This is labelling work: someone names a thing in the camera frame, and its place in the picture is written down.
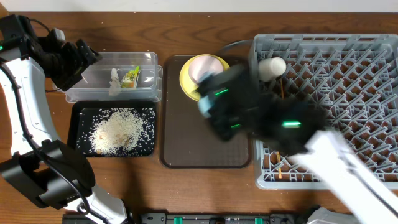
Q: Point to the grey dishwasher rack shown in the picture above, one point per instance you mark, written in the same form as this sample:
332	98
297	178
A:
353	77

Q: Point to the pink bowl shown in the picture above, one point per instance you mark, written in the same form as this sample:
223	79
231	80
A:
202	66

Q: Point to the yellow plate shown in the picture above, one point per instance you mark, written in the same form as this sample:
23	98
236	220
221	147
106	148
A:
188	86

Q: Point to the white tissue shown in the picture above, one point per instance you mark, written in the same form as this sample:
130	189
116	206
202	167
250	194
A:
115	84

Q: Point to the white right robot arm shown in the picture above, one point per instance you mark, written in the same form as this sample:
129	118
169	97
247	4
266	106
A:
330	158

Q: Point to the light blue bowl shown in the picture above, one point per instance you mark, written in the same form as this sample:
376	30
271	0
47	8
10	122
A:
207	106

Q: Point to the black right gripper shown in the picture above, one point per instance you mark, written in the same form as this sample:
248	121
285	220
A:
224	104

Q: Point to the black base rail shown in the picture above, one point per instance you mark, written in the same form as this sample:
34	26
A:
162	218

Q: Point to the brown plastic serving tray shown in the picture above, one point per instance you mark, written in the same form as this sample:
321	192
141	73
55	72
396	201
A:
187	140

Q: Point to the green yellow snack wrapper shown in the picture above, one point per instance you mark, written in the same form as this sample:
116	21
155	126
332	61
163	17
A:
131	78

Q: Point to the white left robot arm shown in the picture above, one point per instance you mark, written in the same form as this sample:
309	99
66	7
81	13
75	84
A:
42	168

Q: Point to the cream paper cup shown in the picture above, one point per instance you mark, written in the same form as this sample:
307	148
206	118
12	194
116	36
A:
271	68

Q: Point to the rice food waste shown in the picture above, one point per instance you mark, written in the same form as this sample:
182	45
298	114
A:
116	130

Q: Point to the clear plastic bin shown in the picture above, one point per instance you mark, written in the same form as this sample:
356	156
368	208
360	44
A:
120	76

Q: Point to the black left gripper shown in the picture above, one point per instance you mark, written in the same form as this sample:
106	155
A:
76	66

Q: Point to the black plastic bin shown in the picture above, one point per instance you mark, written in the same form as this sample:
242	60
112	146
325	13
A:
73	130

